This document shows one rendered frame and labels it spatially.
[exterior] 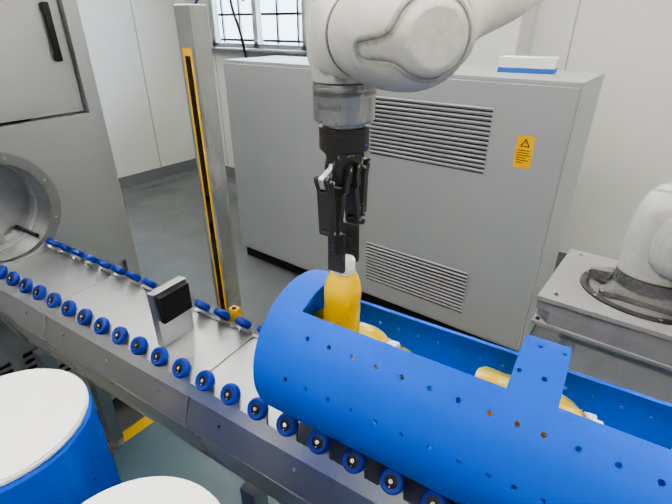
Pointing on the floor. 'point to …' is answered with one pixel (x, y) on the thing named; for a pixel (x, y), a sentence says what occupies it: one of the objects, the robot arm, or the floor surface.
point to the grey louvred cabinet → (422, 187)
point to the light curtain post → (208, 148)
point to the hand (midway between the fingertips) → (343, 247)
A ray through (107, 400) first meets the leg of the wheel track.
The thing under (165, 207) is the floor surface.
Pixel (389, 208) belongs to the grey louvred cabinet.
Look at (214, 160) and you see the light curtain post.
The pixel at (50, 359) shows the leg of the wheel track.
